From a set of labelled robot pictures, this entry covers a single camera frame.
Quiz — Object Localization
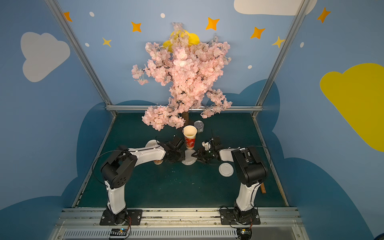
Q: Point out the white cup lid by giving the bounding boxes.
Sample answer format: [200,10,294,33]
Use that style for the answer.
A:
[145,140,160,149]
[219,163,234,177]

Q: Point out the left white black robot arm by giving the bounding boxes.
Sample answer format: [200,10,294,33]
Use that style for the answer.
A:
[101,136,185,220]

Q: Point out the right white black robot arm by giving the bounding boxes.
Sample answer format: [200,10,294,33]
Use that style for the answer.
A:
[191,137,269,221]

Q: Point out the pink cherry blossom tree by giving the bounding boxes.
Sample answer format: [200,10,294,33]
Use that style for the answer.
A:
[132,23,232,131]

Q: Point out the right circuit board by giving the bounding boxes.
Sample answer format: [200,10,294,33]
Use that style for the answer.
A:
[236,228,252,240]

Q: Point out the circuit board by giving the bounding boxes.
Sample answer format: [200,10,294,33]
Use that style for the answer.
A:
[236,228,252,240]
[109,228,129,240]

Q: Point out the left circuit board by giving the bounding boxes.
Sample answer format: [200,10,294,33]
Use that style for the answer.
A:
[109,228,129,240]

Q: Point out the blue fork wooden handle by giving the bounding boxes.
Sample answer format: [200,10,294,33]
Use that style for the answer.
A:
[260,183,267,194]

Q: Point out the aluminium frame bars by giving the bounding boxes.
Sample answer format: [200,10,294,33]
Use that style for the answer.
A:
[44,0,313,118]

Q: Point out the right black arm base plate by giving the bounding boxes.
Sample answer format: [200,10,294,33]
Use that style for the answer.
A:
[219,208,261,226]

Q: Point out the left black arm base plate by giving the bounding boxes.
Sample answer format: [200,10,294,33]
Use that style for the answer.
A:
[100,209,143,226]

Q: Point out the aluminium front rail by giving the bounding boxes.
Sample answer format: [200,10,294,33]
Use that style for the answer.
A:
[49,207,309,240]

